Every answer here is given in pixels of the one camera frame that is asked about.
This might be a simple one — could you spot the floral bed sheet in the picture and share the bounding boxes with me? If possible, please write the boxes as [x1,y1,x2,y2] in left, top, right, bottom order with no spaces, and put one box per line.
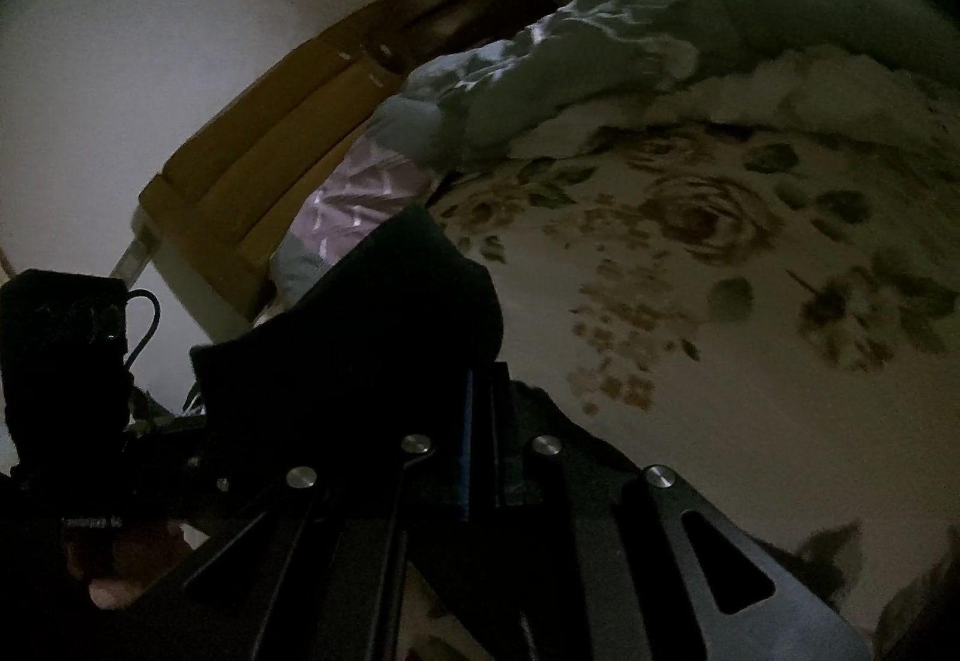
[413,94,958,659]

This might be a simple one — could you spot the grey green quilted duvet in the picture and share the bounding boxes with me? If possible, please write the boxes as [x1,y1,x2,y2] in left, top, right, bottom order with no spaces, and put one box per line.
[368,0,958,160]

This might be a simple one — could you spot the purple patterned pillow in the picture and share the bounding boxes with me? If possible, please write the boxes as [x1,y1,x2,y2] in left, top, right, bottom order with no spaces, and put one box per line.
[268,137,439,310]

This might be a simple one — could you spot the black pants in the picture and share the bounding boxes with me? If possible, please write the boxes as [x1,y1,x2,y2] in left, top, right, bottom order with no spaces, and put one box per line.
[187,202,587,483]

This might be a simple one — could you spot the left hand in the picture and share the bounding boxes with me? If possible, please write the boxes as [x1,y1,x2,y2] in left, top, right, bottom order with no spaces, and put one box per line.
[67,521,210,611]

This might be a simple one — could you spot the wooden headboard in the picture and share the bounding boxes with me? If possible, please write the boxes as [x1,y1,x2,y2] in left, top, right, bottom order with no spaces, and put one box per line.
[140,0,551,340]

